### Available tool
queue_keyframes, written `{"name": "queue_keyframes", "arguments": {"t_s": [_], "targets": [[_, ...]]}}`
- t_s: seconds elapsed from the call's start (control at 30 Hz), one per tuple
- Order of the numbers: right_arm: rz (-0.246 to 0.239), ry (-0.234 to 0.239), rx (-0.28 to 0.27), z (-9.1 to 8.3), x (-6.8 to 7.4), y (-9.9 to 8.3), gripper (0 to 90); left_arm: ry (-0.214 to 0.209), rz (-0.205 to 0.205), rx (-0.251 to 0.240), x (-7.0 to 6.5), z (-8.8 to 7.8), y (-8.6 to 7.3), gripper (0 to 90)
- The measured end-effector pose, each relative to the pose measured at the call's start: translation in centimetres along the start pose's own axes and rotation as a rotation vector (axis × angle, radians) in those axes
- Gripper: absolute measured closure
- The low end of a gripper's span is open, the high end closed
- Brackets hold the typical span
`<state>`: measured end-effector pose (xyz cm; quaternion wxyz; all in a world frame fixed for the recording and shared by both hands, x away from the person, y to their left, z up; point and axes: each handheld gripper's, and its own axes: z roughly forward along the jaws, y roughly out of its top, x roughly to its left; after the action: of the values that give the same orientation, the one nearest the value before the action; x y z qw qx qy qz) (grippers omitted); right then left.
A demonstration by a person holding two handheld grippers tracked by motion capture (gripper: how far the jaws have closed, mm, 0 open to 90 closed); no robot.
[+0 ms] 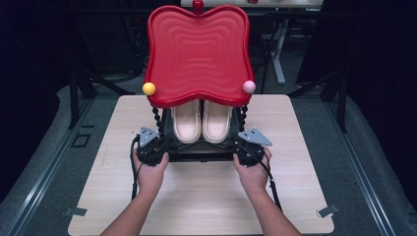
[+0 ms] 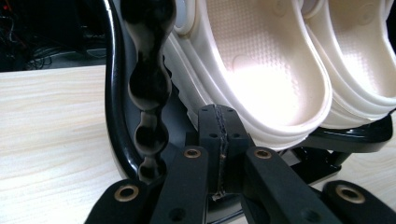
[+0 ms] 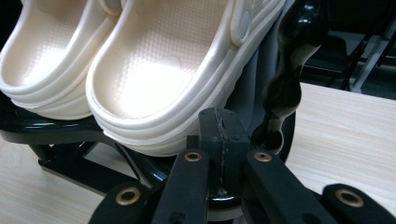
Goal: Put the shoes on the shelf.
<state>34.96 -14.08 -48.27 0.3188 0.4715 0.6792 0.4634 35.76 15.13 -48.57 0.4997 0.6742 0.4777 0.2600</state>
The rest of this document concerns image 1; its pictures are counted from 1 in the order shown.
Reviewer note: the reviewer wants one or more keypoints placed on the red and black shoe rack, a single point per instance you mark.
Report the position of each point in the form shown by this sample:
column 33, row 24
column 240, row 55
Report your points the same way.
column 196, row 59

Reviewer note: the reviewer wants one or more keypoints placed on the grey metal floor rail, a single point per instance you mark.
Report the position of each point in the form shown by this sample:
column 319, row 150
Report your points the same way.
column 360, row 177
column 46, row 170

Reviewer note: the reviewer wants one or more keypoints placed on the person's left hand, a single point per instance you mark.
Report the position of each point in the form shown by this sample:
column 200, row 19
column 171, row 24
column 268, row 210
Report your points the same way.
column 150, row 178

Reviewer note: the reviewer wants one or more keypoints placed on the person's right hand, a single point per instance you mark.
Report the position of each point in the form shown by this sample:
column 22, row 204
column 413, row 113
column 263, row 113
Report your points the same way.
column 254, row 178

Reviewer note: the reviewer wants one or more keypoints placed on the cream clog shoe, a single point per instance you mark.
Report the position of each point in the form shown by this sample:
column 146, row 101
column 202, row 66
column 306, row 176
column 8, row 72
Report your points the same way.
column 187, row 124
column 216, row 124

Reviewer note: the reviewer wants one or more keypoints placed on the black metal stand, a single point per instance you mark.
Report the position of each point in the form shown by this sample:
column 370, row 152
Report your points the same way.
column 82, row 88
column 334, row 91

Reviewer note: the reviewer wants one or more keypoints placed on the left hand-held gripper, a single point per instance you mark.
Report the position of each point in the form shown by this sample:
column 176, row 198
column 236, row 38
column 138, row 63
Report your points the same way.
column 151, row 152

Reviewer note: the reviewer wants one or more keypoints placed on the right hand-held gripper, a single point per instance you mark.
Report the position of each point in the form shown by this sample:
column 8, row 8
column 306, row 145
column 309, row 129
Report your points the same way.
column 250, row 152

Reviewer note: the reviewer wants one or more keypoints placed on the grey tape strip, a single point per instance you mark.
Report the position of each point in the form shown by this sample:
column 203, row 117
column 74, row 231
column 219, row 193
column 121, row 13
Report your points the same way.
column 327, row 210
column 75, row 211

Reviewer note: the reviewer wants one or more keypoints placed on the white desk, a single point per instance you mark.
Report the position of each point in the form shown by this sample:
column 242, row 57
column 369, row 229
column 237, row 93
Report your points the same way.
column 278, row 49

